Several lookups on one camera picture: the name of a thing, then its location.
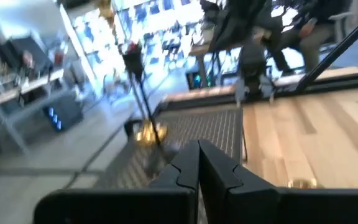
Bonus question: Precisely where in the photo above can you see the black computer teal light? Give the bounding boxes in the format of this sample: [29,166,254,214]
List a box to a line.
[185,70,213,91]

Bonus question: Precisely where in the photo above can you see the person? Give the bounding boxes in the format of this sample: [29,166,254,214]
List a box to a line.
[267,0,354,75]

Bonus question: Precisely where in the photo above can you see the short gold candlestick holder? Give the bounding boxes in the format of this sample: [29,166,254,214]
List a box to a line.
[287,177,325,190]

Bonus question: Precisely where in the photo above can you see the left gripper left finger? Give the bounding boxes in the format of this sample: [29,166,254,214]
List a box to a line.
[149,139,201,191]

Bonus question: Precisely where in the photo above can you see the black candlestick holder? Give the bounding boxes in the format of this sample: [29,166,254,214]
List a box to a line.
[121,45,181,177]

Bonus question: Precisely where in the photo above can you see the black perforated metal riser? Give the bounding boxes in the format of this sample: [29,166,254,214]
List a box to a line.
[92,103,246,224]

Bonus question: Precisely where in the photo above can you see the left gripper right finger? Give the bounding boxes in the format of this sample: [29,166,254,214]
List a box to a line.
[199,139,279,224]

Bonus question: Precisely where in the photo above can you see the white background desk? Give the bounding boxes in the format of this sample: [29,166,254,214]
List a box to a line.
[0,67,74,156]

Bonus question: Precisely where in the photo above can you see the tall gold candlestick holder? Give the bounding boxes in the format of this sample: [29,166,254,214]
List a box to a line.
[98,0,169,147]

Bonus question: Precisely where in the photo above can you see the black aluminium rig frame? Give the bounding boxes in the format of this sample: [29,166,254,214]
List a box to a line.
[154,6,358,114]

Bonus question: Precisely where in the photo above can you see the black computer blue lights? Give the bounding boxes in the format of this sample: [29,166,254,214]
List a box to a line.
[41,95,85,133]

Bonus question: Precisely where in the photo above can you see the wooden background table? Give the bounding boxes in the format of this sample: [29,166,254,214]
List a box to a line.
[188,26,279,90]

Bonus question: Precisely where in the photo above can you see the grey office chair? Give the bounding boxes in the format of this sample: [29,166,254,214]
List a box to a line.
[328,11,356,46]

